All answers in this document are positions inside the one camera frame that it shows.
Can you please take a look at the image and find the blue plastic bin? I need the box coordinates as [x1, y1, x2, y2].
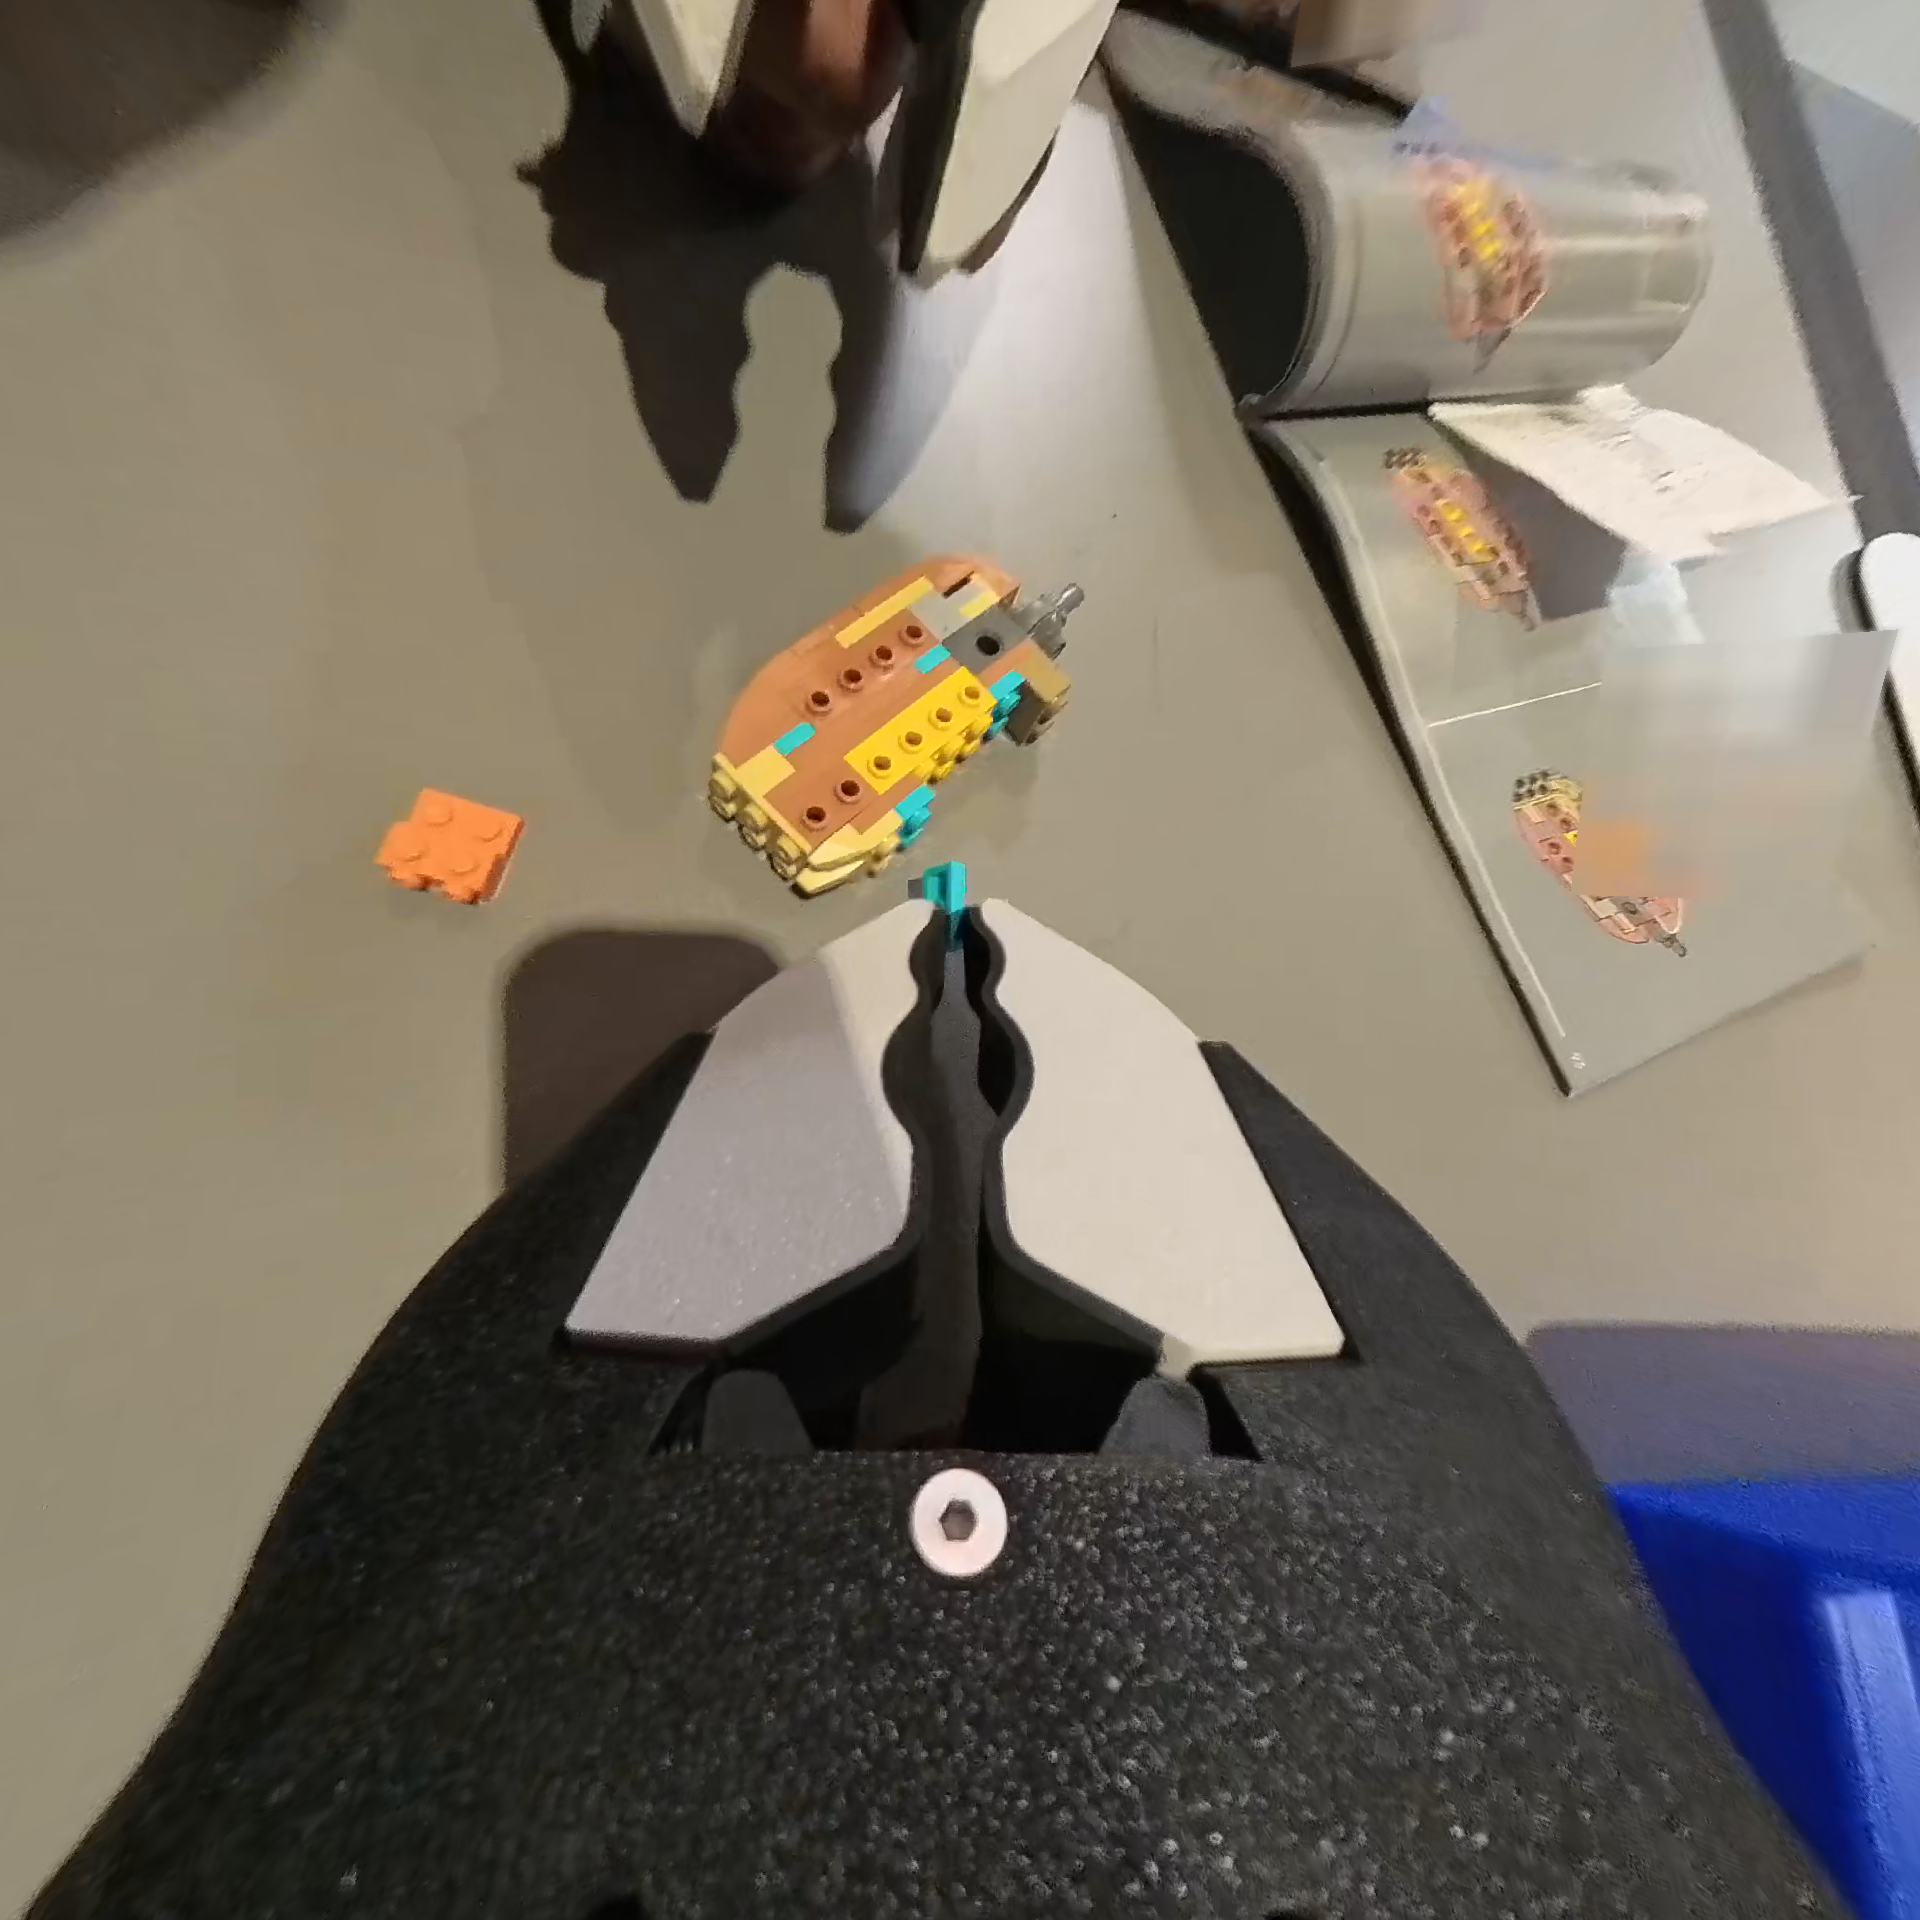
[1601, 1477, 1920, 1911]

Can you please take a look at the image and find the orange brick plate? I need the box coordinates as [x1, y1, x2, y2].
[372, 785, 528, 908]

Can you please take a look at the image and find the brown yellow brick ship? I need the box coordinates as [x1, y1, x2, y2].
[708, 554, 1085, 902]

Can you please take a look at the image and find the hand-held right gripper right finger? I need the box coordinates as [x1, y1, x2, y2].
[970, 896, 1345, 1373]

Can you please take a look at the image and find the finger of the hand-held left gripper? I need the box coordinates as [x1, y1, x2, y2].
[896, 0, 1124, 287]
[621, 0, 754, 141]

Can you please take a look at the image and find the grey instruction booklet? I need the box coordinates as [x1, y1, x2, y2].
[1111, 58, 1894, 1106]

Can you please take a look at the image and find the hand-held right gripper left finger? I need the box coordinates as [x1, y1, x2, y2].
[561, 900, 962, 1362]

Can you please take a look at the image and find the grey desk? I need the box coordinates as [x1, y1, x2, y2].
[0, 0, 1920, 1501]

